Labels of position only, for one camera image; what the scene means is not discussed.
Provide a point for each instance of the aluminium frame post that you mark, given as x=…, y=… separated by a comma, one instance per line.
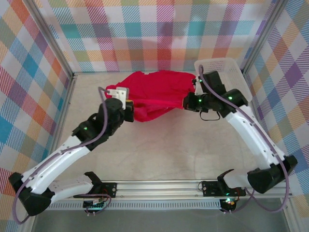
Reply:
x=265, y=36
x=51, y=41

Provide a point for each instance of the white perforated plastic basket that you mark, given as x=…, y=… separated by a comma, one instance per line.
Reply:
x=231, y=70

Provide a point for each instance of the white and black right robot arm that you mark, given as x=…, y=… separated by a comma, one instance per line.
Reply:
x=251, y=137

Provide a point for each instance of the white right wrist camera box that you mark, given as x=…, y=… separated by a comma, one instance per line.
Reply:
x=198, y=88

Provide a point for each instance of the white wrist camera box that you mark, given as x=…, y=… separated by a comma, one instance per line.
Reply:
x=118, y=93
x=198, y=88

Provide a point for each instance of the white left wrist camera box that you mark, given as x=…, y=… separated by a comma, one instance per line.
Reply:
x=118, y=93

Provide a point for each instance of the long aluminium base rail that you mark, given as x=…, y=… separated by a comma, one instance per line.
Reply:
x=157, y=189

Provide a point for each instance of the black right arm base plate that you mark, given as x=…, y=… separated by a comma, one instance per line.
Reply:
x=212, y=188

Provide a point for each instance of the red t-shirt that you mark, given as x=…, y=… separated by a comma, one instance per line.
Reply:
x=157, y=89

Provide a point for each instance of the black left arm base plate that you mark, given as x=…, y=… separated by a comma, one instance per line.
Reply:
x=108, y=189

